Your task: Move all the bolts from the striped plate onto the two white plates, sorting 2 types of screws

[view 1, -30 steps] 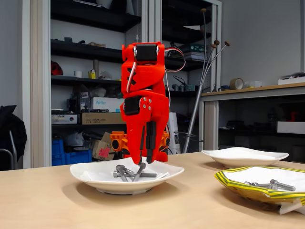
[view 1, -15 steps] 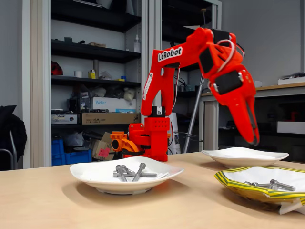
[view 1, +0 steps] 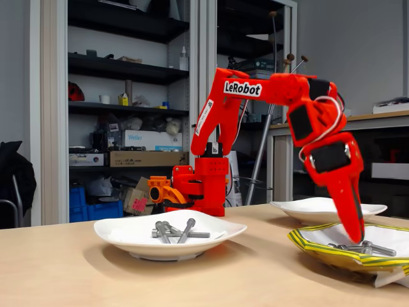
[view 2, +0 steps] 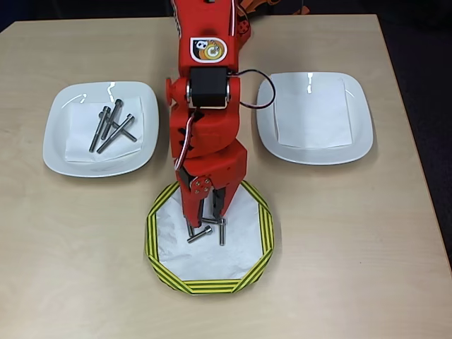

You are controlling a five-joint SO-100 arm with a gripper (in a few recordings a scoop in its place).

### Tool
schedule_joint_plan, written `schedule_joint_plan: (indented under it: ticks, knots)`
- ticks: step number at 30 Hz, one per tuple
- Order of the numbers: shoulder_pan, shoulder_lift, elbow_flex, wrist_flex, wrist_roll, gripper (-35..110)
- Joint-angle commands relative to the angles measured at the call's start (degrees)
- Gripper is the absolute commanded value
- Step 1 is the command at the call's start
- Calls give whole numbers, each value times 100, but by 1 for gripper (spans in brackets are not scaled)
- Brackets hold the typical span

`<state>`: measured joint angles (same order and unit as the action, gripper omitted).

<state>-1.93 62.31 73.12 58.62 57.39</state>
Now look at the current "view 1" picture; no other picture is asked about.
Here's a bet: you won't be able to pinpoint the white storage box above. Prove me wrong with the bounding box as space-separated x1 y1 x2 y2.
371 162 409 180

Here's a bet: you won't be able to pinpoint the white square ceramic plate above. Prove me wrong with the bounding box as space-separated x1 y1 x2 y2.
270 196 388 226
93 209 248 262

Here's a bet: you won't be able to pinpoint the yellow black striped paper tray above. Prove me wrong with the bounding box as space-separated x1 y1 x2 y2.
286 222 409 288

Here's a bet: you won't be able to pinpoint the grey workbench wooden top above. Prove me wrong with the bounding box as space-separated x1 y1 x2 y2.
266 110 409 218

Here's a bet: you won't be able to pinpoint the grey coat stand wooden knobs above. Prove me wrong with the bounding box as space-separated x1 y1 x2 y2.
245 11 310 205

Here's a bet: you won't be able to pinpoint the long white flat box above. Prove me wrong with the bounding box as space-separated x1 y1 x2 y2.
373 102 409 114

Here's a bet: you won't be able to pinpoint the white printed paper sheet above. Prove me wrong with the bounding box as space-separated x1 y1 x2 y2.
227 150 243 208

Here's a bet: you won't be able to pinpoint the stack of white papers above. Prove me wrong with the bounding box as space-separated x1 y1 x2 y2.
248 68 276 77

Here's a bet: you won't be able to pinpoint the green book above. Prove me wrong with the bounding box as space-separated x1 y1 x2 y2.
254 58 276 71

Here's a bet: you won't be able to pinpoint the grey metal shelf cabinet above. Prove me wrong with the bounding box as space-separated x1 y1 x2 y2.
197 0 298 205
30 0 201 226

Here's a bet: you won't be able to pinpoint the black flexible tripod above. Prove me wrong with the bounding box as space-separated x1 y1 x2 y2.
225 56 243 70

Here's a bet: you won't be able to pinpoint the orange printed clamp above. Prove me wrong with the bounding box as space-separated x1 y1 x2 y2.
146 175 189 210

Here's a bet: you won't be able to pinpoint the long brown cardboard box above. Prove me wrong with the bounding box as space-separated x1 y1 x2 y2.
109 150 189 168

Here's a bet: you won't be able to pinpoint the white Weller box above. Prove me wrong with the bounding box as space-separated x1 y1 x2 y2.
123 129 183 152

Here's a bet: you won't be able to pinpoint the cardboard box pink sticker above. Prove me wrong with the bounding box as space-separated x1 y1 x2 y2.
122 177 157 216

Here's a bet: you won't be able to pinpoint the low blue plastic crate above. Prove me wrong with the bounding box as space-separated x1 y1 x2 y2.
86 200 124 222

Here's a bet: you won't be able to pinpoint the white printed flat box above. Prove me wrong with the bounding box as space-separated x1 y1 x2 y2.
68 153 105 167

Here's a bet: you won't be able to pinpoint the tall blue plastic crate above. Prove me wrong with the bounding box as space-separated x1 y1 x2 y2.
69 187 87 224

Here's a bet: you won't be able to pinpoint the red black helmet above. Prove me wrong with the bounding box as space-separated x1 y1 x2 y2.
68 81 86 102

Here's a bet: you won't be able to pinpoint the black jacket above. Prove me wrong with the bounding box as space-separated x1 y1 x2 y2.
0 140 38 230

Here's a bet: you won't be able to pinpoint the grey metal chair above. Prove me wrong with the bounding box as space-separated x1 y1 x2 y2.
0 174 25 230

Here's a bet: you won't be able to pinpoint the white red servo cable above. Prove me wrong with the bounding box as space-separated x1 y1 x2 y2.
298 95 342 162

